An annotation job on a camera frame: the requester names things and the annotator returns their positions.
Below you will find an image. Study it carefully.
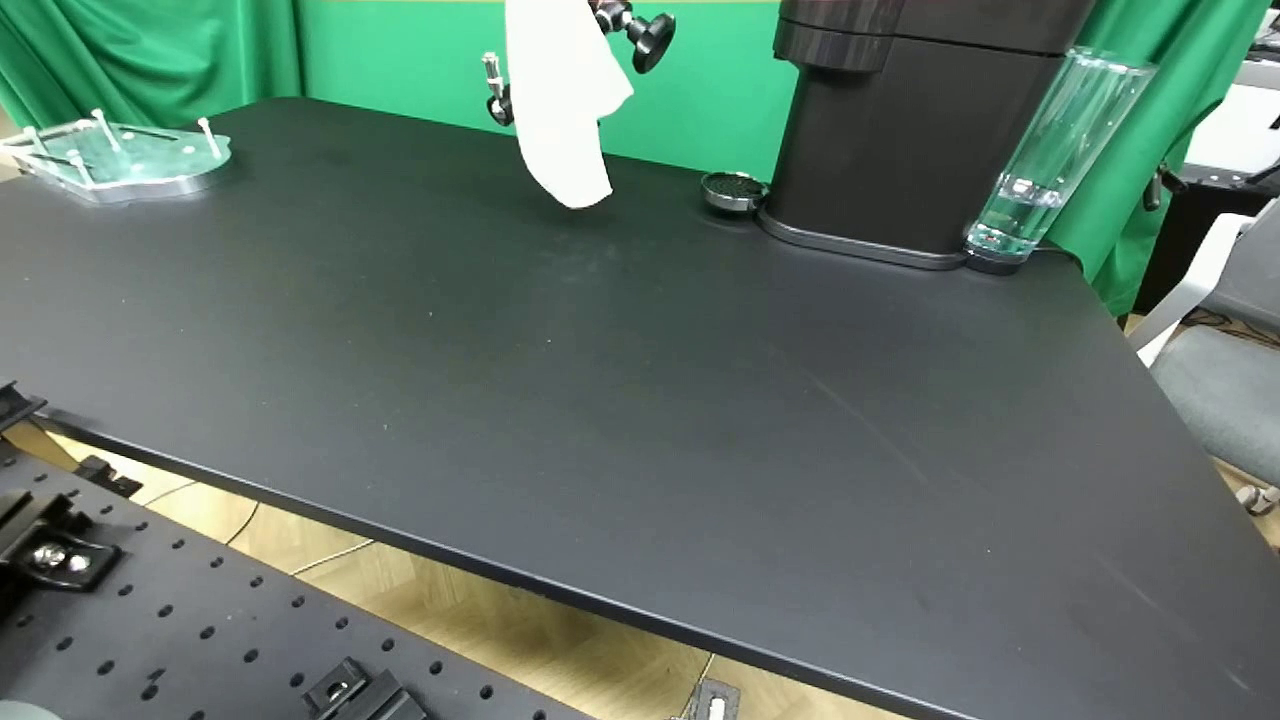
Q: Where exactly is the black perforated breadboard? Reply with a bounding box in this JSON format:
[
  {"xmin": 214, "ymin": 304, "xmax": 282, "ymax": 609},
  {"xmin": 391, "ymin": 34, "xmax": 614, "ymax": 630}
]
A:
[{"xmin": 0, "ymin": 374, "xmax": 591, "ymax": 720}]

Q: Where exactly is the small black bracket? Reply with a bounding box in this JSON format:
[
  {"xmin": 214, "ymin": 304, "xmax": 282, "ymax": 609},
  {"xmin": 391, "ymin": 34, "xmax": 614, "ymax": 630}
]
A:
[{"xmin": 302, "ymin": 655, "xmax": 441, "ymax": 720}]

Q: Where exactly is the white side table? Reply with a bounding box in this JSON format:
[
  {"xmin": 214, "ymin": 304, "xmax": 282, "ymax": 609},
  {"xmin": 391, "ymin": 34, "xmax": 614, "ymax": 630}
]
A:
[{"xmin": 1180, "ymin": 75, "xmax": 1280, "ymax": 188}]

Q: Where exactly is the white cloth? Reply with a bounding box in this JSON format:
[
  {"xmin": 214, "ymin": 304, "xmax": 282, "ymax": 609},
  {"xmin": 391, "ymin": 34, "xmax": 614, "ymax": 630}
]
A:
[{"xmin": 499, "ymin": 0, "xmax": 635, "ymax": 210}]

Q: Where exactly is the clear acrylic plate with pegs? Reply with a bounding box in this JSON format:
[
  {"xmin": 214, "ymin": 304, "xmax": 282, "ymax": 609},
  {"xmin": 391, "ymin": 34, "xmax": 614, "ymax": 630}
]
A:
[{"xmin": 0, "ymin": 107, "xmax": 235, "ymax": 194}]

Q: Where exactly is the black pedestal box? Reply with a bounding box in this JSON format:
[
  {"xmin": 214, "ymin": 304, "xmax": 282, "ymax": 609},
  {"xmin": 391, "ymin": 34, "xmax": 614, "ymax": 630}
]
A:
[{"xmin": 756, "ymin": 0, "xmax": 1100, "ymax": 277}]

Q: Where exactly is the green backdrop curtain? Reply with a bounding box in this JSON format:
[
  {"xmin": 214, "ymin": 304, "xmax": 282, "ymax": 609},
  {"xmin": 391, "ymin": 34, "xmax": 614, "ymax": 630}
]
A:
[{"xmin": 0, "ymin": 0, "xmax": 1277, "ymax": 323}]

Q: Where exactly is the grey office chair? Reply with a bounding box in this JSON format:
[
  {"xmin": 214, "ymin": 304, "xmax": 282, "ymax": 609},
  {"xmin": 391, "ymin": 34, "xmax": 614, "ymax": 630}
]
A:
[{"xmin": 1132, "ymin": 194, "xmax": 1280, "ymax": 515}]

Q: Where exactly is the clear plastic cylinder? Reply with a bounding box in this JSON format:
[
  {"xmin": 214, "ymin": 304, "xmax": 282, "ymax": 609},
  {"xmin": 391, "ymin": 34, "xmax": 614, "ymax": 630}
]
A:
[{"xmin": 964, "ymin": 43, "xmax": 1155, "ymax": 263}]

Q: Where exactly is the small black round cap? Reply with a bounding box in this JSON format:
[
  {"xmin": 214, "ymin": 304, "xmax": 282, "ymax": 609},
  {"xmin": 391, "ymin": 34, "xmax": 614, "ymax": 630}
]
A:
[{"xmin": 701, "ymin": 167, "xmax": 774, "ymax": 218}]

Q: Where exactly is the black clamp with silver screws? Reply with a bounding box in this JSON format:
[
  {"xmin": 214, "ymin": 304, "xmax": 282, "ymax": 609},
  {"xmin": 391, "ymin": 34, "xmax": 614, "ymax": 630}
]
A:
[{"xmin": 0, "ymin": 521, "xmax": 128, "ymax": 592}]

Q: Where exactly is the black floor outlet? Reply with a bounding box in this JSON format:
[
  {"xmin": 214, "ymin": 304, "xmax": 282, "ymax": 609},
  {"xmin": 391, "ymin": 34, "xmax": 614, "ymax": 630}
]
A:
[{"xmin": 689, "ymin": 678, "xmax": 746, "ymax": 720}]

